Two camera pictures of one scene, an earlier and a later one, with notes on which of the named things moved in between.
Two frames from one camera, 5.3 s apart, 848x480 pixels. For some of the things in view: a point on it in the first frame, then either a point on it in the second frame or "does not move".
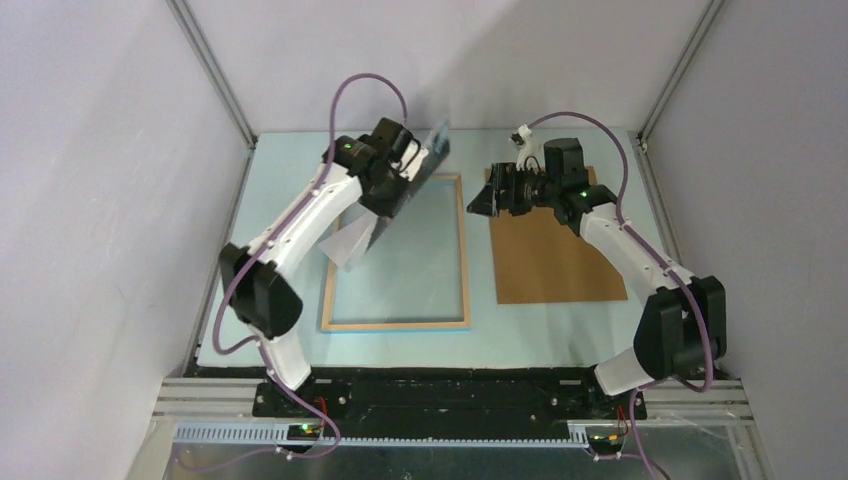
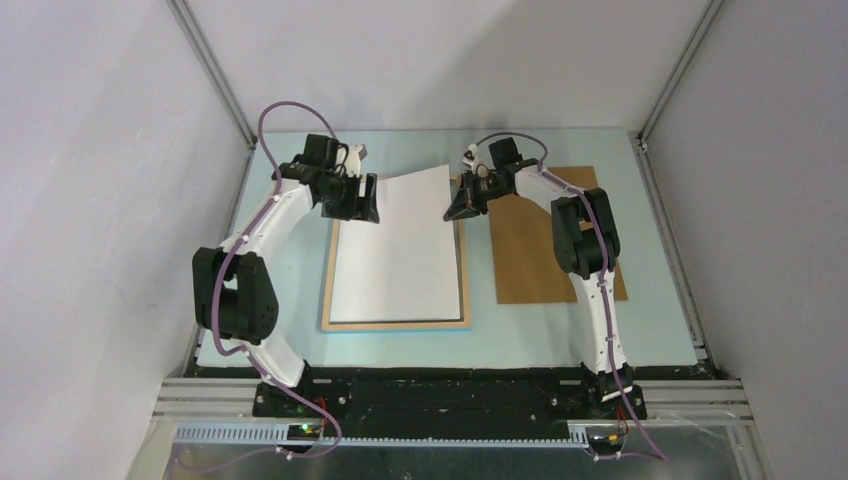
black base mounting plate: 458,403 does not move
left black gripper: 388,208 -> 359,207
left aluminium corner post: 214,74 does not move
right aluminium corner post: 642,136 does not move
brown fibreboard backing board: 538,259 does not move
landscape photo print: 354,243 -> 405,267
